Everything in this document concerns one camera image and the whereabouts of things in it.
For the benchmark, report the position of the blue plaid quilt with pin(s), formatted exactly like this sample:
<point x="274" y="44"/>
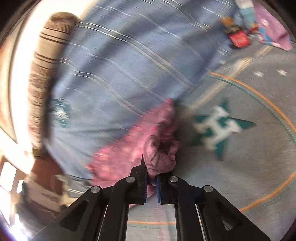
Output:
<point x="129" y="69"/>

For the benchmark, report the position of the grey star print bed sheet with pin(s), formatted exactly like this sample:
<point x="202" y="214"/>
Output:
<point x="254" y="162"/>

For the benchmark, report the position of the brown striped pillow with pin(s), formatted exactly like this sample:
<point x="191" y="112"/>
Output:
<point x="44" y="81"/>

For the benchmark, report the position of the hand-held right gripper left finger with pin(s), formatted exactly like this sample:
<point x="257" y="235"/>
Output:
<point x="143" y="187"/>

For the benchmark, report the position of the red plastic bag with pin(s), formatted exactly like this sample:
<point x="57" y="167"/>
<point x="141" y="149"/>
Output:
<point x="239" y="39"/>

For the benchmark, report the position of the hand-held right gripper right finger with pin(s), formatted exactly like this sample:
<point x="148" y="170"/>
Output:
<point x="159" y="188"/>

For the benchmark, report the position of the purple printed cloth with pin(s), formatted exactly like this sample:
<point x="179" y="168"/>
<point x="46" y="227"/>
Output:
<point x="272" y="27"/>

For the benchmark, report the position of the brown wooden bed frame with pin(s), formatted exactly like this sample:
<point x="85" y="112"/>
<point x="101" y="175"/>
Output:
<point x="45" y="170"/>

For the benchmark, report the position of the pink floral garment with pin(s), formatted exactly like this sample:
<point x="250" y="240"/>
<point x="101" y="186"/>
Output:
<point x="159" y="153"/>

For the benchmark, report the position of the light blue cloth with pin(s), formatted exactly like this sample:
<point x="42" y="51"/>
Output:
<point x="246" y="12"/>

